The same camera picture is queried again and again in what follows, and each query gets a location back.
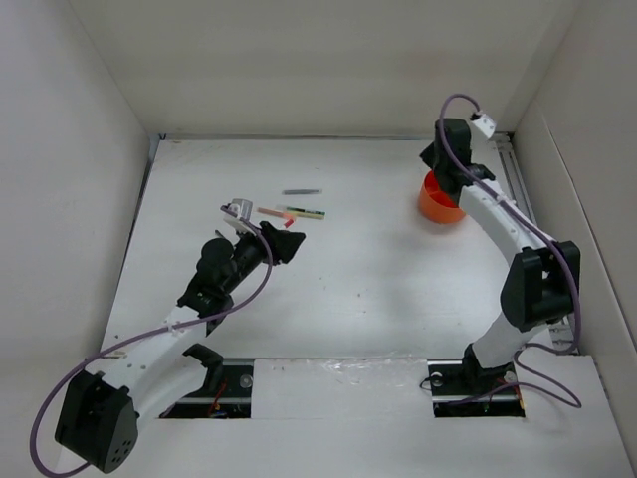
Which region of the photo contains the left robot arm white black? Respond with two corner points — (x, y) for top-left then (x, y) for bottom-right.
(55, 221), (306, 474)

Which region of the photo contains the grey purple pen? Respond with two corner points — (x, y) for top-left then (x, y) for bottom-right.
(282, 188), (322, 195)

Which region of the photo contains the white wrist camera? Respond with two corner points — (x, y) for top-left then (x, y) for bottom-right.
(470, 112), (497, 139)
(221, 198), (253, 232)

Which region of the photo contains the brown marker pen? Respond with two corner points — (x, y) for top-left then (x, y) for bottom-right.
(257, 207), (293, 219)

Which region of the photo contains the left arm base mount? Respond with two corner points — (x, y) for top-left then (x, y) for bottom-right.
(159, 344), (255, 419)

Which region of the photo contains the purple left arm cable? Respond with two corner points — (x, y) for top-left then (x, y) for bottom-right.
(29, 203), (275, 477)

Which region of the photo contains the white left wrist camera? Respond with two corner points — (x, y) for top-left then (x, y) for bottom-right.
(221, 198), (253, 232)

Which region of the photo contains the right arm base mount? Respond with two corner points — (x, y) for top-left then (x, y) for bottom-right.
(420, 358), (526, 418)

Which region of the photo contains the green yellow highlighter pen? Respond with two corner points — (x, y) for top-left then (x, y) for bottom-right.
(278, 205), (325, 220)

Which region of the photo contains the aluminium rail right side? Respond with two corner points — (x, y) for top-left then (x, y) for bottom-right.
(492, 133), (574, 351)

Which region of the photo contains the orange round divided container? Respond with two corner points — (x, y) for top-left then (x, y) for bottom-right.
(418, 171), (466, 224)

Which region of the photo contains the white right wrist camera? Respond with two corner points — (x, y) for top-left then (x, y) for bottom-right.
(470, 112), (497, 139)

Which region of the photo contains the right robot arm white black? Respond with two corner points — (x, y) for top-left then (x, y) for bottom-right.
(420, 119), (581, 402)

